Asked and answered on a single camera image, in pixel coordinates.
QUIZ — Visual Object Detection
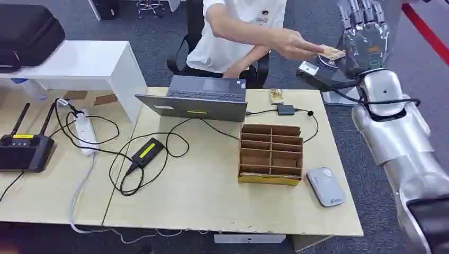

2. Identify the person's right hand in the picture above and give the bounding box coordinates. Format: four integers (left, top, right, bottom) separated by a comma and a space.
270, 29, 326, 61

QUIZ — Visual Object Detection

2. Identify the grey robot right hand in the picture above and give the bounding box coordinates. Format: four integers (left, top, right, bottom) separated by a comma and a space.
336, 0, 391, 76

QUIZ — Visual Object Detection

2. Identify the tan printed card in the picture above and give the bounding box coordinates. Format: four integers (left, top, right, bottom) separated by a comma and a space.
317, 44, 347, 61

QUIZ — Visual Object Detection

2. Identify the red floor tape line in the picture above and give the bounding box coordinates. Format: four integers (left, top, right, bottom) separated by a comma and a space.
401, 3, 449, 67

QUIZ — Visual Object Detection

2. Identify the dark grey usb hub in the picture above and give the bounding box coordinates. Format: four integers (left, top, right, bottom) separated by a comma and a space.
276, 104, 296, 117

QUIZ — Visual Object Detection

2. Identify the person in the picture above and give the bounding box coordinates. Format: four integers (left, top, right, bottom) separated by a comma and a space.
186, 0, 326, 80

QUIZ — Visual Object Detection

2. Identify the black office chair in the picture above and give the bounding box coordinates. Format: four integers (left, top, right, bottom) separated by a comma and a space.
166, 0, 271, 89

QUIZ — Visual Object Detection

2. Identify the grey laptop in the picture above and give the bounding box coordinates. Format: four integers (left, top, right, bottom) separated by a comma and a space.
134, 75, 248, 123

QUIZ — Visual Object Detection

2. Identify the wooden card box with dividers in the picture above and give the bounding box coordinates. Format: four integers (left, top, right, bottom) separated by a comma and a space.
238, 123, 304, 187

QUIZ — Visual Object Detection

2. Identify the metal stool base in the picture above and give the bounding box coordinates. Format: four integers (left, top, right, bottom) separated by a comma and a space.
136, 0, 165, 19

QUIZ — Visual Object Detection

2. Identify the grey card reader device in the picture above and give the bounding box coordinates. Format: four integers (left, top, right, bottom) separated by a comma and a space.
306, 167, 347, 208

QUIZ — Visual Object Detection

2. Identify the black power adapter, yellow label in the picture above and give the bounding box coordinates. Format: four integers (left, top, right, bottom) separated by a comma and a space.
125, 137, 165, 176

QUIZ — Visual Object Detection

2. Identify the brown tape patch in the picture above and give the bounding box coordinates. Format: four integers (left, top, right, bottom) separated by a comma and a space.
93, 93, 119, 106
62, 90, 89, 101

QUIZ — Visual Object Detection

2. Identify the white side shelf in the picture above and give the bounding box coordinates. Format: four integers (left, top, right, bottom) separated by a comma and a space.
0, 40, 148, 124

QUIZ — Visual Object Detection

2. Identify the white power strip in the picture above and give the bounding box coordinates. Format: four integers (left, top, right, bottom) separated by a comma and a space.
73, 109, 100, 157

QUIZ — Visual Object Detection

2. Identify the clear plastic bottle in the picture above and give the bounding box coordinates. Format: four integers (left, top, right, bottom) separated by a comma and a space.
10, 78, 49, 103

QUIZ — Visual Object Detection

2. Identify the black hard carry case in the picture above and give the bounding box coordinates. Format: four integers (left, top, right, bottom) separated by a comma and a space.
0, 4, 66, 74

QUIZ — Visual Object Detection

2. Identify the black remote controller with antennas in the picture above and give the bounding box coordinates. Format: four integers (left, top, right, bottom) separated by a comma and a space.
0, 102, 57, 174

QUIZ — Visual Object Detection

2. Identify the right wrist camera with black mount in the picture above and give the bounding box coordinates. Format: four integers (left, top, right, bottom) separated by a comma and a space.
296, 58, 363, 93

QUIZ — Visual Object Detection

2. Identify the black robot wrist cable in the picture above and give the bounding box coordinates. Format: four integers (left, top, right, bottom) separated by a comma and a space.
322, 68, 421, 107

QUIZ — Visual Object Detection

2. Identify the black hub cable with ferrite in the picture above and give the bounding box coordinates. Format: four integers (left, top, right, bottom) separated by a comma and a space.
294, 108, 319, 144

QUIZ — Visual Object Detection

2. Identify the short black hub cable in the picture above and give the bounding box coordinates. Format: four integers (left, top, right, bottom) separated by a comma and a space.
245, 108, 279, 116

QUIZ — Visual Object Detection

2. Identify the white bracket under desk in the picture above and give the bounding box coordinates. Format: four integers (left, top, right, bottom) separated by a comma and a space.
213, 233, 287, 244

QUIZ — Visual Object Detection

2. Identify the black adapter output cable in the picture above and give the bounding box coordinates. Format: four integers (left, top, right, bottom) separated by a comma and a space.
107, 117, 244, 197

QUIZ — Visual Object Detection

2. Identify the black adapter mains cable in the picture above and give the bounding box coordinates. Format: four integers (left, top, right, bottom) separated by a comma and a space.
49, 98, 134, 162

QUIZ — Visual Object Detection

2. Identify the white power strip cable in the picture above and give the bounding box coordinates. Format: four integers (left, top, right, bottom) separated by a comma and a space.
67, 152, 211, 245

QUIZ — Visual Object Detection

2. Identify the thin black controller cable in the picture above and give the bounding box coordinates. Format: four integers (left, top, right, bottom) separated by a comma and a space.
0, 170, 24, 203

